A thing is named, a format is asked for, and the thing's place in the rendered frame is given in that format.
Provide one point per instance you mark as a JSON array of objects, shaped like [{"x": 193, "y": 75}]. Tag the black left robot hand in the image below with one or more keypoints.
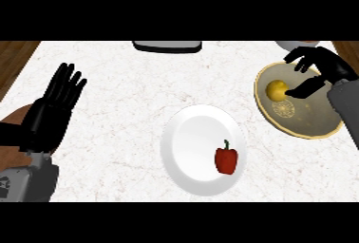
[{"x": 49, "y": 110}]

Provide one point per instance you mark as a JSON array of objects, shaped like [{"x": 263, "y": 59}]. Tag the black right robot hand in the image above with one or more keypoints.
[{"x": 322, "y": 68}]

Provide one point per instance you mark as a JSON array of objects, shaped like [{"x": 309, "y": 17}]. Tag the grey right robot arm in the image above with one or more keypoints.
[{"x": 344, "y": 106}]

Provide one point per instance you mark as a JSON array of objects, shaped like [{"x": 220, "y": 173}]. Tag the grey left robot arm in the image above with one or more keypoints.
[{"x": 28, "y": 178}]

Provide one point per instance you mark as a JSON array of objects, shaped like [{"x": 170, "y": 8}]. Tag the pale grey bowl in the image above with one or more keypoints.
[{"x": 294, "y": 44}]

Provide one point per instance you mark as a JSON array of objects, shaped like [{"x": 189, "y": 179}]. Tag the yellow lemon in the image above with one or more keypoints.
[{"x": 276, "y": 90}]

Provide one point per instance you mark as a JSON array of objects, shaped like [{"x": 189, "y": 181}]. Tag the olive plate with gold rim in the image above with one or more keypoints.
[{"x": 303, "y": 114}]

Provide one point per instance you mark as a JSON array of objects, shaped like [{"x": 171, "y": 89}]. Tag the white oval plate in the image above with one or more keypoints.
[{"x": 202, "y": 150}]

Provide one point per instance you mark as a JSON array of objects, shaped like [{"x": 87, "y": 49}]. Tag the brown round wooden object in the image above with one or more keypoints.
[{"x": 13, "y": 139}]

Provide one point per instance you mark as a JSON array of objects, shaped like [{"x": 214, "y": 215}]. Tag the grey and black appliance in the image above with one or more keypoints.
[{"x": 167, "y": 46}]

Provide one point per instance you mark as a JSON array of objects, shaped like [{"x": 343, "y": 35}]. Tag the red bell pepper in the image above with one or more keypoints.
[{"x": 226, "y": 161}]

